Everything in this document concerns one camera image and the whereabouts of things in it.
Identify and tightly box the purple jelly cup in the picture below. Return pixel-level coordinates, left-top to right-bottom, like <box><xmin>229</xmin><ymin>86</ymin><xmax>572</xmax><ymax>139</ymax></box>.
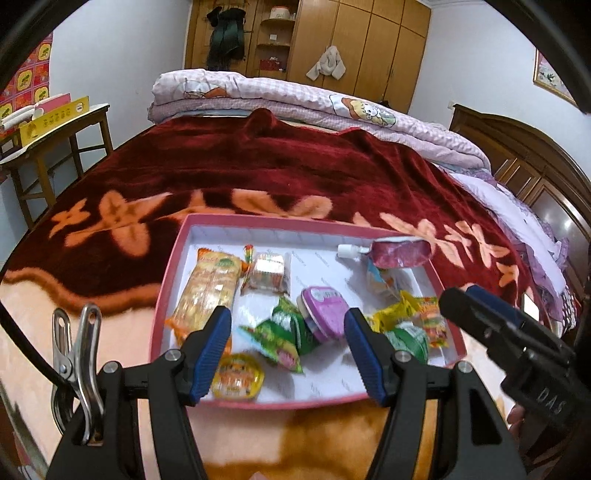
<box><xmin>297</xmin><ymin>286</ymin><xmax>349</xmax><ymax>343</ymax></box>

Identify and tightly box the smartphone with lit screen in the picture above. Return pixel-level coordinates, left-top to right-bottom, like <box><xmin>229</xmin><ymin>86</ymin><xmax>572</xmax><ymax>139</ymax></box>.
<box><xmin>521</xmin><ymin>293</ymin><xmax>540</xmax><ymax>321</ymax></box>

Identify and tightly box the small wooden side table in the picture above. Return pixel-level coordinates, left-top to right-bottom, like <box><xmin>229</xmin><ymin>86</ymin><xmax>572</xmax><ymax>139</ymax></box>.
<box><xmin>1</xmin><ymin>103</ymin><xmax>113</xmax><ymax>230</ymax></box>

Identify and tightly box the green snack packet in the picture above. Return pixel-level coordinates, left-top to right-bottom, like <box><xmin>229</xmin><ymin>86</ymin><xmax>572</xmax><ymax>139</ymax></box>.
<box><xmin>385</xmin><ymin>321</ymin><xmax>430</xmax><ymax>364</ymax></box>
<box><xmin>238</xmin><ymin>296</ymin><xmax>321</xmax><ymax>374</ymax></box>

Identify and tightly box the orange jelly cup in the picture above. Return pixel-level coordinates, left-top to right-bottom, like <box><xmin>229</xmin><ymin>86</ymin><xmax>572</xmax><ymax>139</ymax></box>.
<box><xmin>211</xmin><ymin>353</ymin><xmax>266</xmax><ymax>401</ymax></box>

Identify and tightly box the small clear snack packet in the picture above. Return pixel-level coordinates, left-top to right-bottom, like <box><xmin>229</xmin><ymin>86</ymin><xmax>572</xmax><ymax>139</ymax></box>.
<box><xmin>240</xmin><ymin>252</ymin><xmax>291</xmax><ymax>295</ymax></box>

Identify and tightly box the metal clip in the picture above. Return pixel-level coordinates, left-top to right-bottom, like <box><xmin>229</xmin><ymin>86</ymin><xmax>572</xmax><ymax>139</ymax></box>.
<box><xmin>51</xmin><ymin>303</ymin><xmax>104</xmax><ymax>445</ymax></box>

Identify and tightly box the folded pink checkered quilt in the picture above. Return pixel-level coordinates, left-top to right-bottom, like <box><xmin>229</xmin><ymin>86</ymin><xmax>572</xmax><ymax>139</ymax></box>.
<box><xmin>147</xmin><ymin>69</ymin><xmax>491</xmax><ymax>169</ymax></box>

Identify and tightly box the yellow candy packet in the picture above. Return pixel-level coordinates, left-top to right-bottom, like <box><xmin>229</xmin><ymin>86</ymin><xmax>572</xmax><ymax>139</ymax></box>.
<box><xmin>368</xmin><ymin>302</ymin><xmax>409</xmax><ymax>333</ymax></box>

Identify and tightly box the right hand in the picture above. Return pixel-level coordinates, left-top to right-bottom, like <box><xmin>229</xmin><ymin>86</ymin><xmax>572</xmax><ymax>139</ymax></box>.
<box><xmin>507</xmin><ymin>404</ymin><xmax>526</xmax><ymax>439</ymax></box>

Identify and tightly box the yellow box on table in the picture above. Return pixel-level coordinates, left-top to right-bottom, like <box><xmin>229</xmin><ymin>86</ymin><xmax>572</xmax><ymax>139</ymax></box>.
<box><xmin>19</xmin><ymin>96</ymin><xmax>89</xmax><ymax>147</ymax></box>

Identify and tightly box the blue clear cookie packet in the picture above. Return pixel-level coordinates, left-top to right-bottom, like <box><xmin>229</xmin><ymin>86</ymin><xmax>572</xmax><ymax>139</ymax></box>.
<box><xmin>366</xmin><ymin>260</ymin><xmax>407</xmax><ymax>302</ymax></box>

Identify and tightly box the framed wall picture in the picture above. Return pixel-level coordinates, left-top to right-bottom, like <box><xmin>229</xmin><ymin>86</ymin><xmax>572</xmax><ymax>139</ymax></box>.
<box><xmin>533</xmin><ymin>50</ymin><xmax>576</xmax><ymax>106</ymax></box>

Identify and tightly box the red floral plush blanket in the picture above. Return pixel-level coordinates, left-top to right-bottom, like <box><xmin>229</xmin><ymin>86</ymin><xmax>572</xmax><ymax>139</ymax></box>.
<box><xmin>1</xmin><ymin>110</ymin><xmax>533</xmax><ymax>479</ymax></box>

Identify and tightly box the white hanging cloth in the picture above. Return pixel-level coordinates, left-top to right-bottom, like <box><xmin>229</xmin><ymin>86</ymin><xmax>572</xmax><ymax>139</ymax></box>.
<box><xmin>305</xmin><ymin>45</ymin><xmax>346</xmax><ymax>81</ymax></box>

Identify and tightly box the red yellow patterned board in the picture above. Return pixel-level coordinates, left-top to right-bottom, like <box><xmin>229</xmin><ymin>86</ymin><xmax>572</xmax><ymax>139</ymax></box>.
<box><xmin>1</xmin><ymin>34</ymin><xmax>53</xmax><ymax>118</ymax></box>

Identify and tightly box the orange gummy packet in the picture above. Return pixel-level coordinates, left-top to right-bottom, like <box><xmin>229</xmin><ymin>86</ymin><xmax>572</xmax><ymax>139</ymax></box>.
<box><xmin>401</xmin><ymin>291</ymin><xmax>449</xmax><ymax>348</ymax></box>

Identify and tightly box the lavender ruffled bedsheet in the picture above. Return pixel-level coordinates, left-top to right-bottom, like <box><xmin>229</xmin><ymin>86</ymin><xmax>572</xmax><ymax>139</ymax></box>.
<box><xmin>442</xmin><ymin>167</ymin><xmax>577</xmax><ymax>331</ymax></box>

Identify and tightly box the long orange biscuit packet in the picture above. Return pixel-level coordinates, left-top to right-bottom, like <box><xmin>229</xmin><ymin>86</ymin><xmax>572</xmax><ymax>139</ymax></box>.
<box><xmin>165</xmin><ymin>248</ymin><xmax>249</xmax><ymax>345</ymax></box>

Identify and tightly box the wooden wardrobe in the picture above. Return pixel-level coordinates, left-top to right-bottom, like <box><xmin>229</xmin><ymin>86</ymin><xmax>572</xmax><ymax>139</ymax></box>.
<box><xmin>184</xmin><ymin>0</ymin><xmax>431</xmax><ymax>112</ymax></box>

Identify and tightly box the wooden headboard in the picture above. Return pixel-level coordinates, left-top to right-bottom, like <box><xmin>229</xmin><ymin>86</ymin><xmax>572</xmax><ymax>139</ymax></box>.
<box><xmin>450</xmin><ymin>104</ymin><xmax>590</xmax><ymax>298</ymax></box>

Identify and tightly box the pink drink pouch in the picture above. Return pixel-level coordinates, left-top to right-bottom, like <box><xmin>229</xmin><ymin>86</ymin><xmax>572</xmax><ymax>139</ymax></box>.
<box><xmin>337</xmin><ymin>236</ymin><xmax>433</xmax><ymax>270</ymax></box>

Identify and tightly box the dark green hanging coat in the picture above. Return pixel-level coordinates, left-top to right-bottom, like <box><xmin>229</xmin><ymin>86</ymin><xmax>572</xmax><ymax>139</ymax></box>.
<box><xmin>206</xmin><ymin>6</ymin><xmax>246</xmax><ymax>71</ymax></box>

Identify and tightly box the pink cardboard box tray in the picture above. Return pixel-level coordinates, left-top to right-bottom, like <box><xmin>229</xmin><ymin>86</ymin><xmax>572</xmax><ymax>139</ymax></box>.
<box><xmin>149</xmin><ymin>212</ymin><xmax>469</xmax><ymax>410</ymax></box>

